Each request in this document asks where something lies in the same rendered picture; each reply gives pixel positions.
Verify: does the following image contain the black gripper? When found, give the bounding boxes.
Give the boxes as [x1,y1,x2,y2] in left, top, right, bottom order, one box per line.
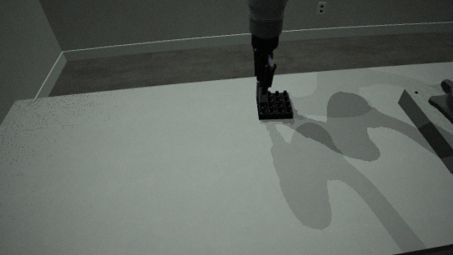
[251,35,279,103]

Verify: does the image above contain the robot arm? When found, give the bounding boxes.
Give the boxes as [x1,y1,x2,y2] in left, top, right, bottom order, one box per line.
[247,0,453,124]

